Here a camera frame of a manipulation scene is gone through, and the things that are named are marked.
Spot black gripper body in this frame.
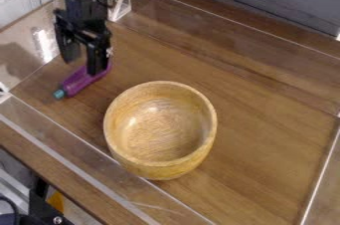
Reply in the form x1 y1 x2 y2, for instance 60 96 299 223
54 8 112 46

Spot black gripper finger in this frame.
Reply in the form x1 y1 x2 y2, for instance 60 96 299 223
55 25 82 64
87 42 111 76

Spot purple toy eggplant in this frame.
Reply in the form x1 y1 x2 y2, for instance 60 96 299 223
54 64 112 100

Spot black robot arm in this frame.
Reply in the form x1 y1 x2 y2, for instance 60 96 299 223
54 0 112 76

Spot brown wooden bowl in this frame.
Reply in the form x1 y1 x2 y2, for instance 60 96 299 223
104 81 218 180

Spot black clamp with screw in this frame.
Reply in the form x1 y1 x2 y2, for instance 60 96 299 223
22 178 75 225

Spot clear acrylic tray wall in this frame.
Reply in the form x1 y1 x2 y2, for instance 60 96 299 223
0 0 340 225

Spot black cable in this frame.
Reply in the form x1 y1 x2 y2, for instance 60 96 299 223
0 195 22 225

